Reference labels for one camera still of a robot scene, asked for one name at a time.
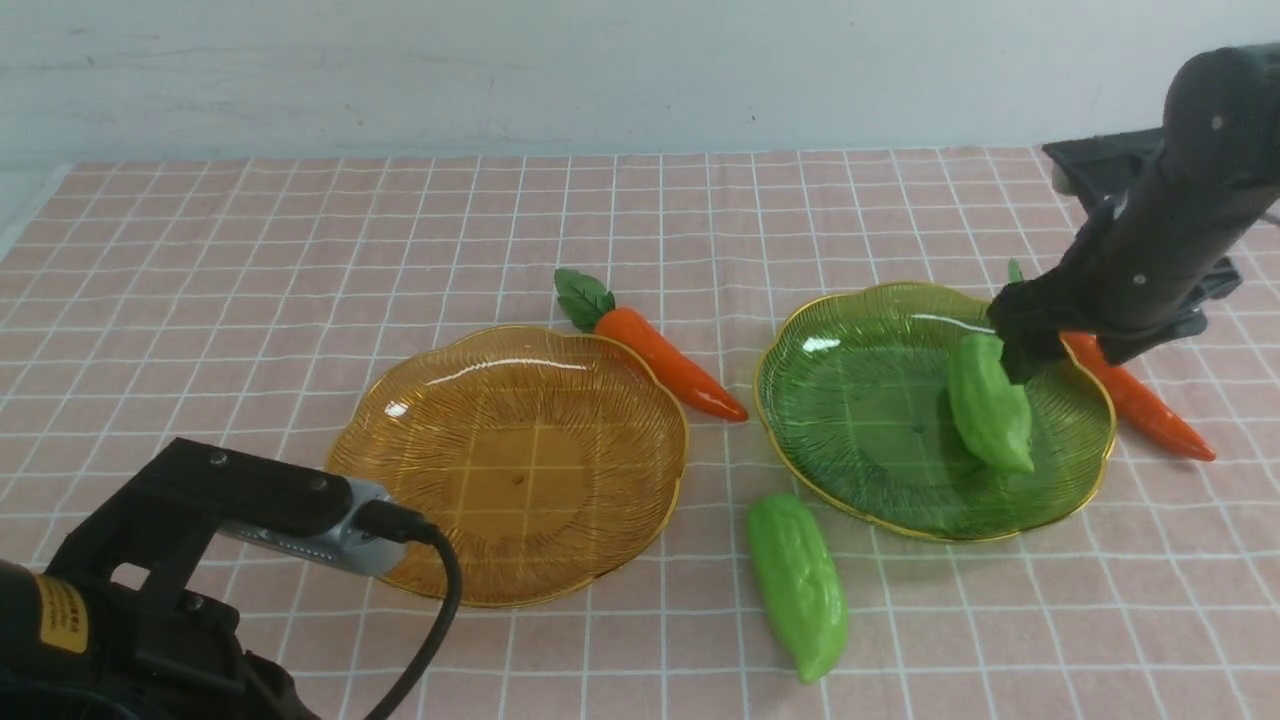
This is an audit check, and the green glass plate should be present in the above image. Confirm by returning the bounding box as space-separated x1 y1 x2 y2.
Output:
754 282 1117 543

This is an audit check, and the green toy gourd front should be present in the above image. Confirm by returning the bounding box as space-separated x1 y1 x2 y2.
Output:
746 493 849 685

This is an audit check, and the orange toy carrot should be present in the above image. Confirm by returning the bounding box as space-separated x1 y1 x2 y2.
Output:
553 266 749 423
1007 259 1219 462

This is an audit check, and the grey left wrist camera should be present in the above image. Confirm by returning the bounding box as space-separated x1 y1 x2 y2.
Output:
219 478 407 577

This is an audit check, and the pink checkered tablecloth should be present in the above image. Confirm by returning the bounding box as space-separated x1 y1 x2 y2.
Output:
1 147 1279 719

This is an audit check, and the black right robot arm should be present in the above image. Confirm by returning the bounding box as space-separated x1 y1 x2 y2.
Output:
987 44 1279 384

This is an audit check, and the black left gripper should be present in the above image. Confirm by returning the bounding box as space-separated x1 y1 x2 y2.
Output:
46 438 355 719

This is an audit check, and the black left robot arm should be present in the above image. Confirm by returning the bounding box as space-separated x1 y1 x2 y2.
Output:
1 438 356 719

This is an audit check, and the amber glass plate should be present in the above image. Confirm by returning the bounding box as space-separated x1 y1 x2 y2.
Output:
325 325 690 609

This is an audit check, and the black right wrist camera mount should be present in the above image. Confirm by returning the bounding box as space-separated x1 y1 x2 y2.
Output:
1041 128 1164 213

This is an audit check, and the green toy gourd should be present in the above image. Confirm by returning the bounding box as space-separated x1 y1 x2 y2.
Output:
947 333 1036 474
746 493 849 685

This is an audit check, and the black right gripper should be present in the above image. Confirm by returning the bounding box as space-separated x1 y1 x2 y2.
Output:
987 196 1242 384

